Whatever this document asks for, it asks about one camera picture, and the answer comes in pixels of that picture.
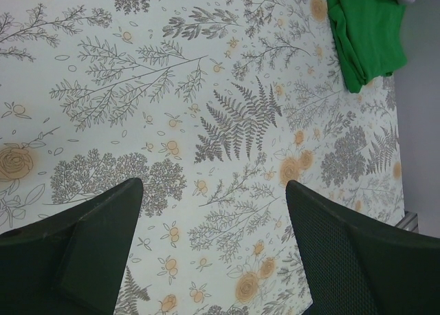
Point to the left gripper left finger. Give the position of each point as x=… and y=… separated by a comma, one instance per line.
x=72, y=262

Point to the floral table mat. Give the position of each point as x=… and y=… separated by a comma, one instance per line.
x=215, y=105

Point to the folded green shirt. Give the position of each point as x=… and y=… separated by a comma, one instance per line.
x=366, y=34

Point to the aluminium rail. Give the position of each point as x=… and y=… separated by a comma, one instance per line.
x=409, y=222

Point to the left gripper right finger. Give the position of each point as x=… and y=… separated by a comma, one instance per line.
x=358, y=265

